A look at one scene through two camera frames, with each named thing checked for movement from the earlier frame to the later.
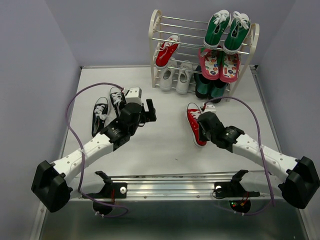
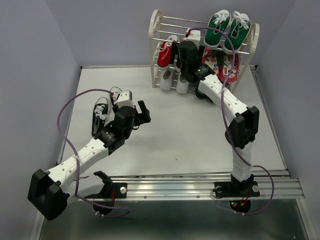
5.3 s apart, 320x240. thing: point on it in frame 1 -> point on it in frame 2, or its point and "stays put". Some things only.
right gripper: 202,137 -> 174,51
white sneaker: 165,83 stays put
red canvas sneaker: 193,111 -> 178,66
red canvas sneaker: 166,50 stays put
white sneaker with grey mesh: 185,72 stays put
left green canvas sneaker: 217,24 stays put
